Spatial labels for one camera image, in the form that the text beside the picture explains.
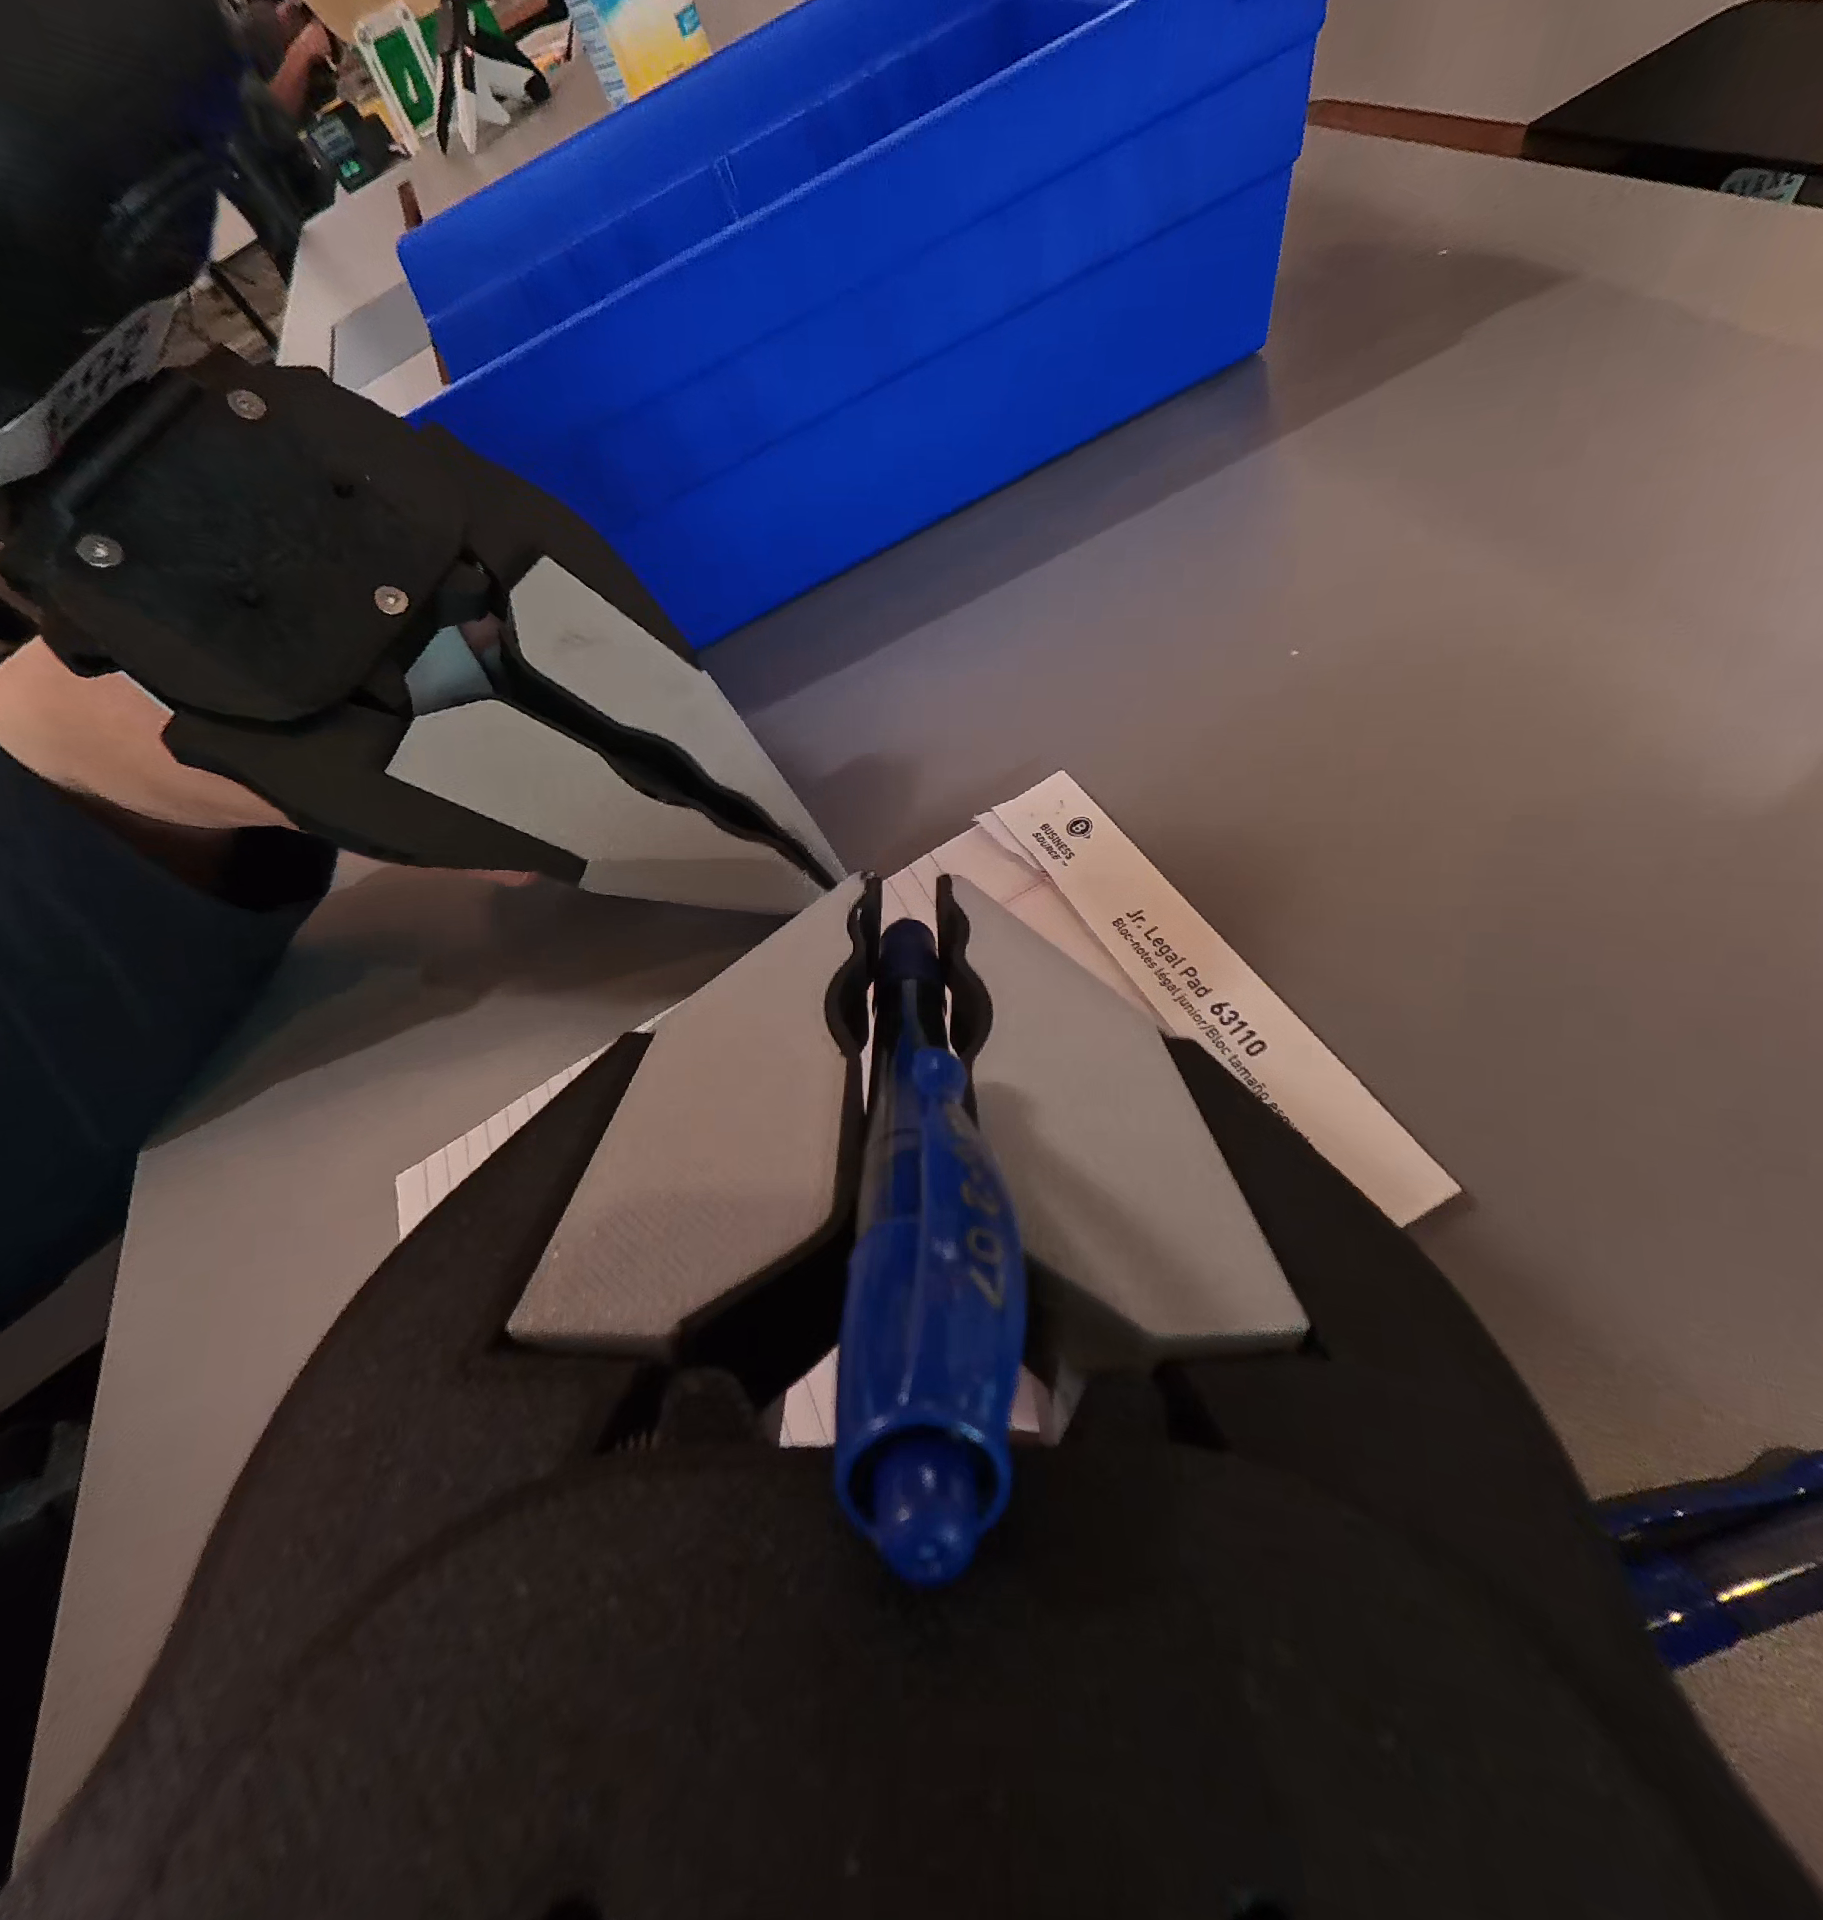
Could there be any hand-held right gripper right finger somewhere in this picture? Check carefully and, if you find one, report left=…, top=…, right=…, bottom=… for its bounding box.
left=940, top=877, right=1312, bottom=1348

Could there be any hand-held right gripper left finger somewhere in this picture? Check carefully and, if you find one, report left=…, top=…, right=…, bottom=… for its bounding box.
left=511, top=877, right=874, bottom=1359

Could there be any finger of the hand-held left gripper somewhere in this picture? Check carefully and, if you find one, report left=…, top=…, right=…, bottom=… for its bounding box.
left=500, top=557, right=851, bottom=886
left=386, top=696, right=830, bottom=916

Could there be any white lined legal pad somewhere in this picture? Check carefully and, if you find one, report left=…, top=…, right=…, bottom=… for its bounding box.
left=397, top=770, right=1464, bottom=1450

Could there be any blue retractable pen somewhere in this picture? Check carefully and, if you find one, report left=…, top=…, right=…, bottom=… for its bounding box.
left=834, top=914, right=1038, bottom=1590
left=1595, top=1447, right=1823, bottom=1671

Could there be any blue plastic bin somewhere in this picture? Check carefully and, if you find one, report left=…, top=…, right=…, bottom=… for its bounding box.
left=397, top=0, right=1331, bottom=654

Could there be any person's left forearm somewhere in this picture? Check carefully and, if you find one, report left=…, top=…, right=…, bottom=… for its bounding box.
left=0, top=704, right=342, bottom=1364

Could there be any black desk mat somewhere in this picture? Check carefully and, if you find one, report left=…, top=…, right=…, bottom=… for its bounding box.
left=1524, top=0, right=1823, bottom=179

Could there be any person's left hand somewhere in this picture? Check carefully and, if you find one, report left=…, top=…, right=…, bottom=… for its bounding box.
left=0, top=642, right=314, bottom=834

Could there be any green and white sign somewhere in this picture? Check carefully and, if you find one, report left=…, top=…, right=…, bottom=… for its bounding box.
left=354, top=6, right=447, bottom=156

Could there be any disinfecting wipes canister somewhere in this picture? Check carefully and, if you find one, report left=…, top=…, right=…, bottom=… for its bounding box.
left=570, top=0, right=715, bottom=108

